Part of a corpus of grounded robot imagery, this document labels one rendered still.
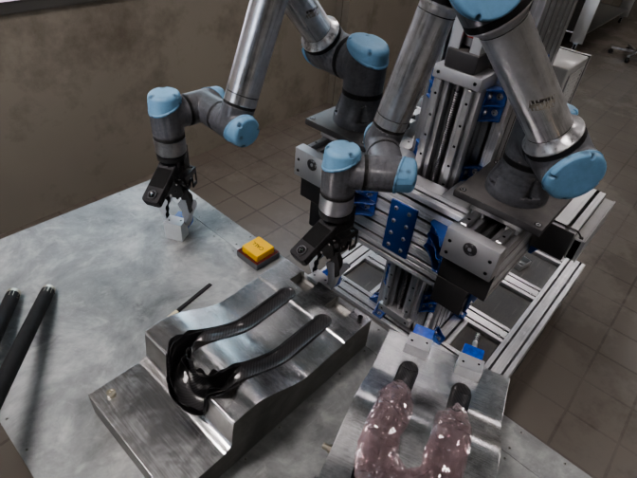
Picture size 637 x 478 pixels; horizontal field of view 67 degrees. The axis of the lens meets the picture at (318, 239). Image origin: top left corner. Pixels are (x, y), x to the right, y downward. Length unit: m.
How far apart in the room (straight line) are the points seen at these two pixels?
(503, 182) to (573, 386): 1.31
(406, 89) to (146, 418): 0.79
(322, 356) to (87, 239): 0.74
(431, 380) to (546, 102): 0.56
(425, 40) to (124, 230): 0.91
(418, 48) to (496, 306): 1.40
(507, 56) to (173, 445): 0.86
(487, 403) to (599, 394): 1.38
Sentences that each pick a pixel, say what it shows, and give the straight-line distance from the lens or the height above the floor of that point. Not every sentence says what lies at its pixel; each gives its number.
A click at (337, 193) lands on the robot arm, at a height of 1.11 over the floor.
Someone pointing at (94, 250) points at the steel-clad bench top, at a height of 0.80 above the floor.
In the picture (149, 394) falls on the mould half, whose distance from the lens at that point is 0.98.
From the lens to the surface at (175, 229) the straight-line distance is 1.34.
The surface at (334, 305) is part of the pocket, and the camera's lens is 1.09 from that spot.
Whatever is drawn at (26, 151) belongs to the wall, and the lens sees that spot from 2.78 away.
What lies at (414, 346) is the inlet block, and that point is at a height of 0.88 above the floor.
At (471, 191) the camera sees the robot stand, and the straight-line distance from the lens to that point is 1.23.
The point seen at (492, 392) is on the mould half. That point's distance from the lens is 1.05.
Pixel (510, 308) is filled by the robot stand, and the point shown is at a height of 0.21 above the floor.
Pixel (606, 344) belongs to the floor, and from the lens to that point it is 2.60.
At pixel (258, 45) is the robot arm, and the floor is 1.32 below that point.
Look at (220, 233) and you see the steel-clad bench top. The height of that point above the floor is 0.80.
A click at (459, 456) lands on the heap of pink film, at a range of 0.89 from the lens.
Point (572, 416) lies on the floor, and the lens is 2.25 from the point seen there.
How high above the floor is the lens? 1.66
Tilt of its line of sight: 39 degrees down
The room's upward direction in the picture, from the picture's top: 6 degrees clockwise
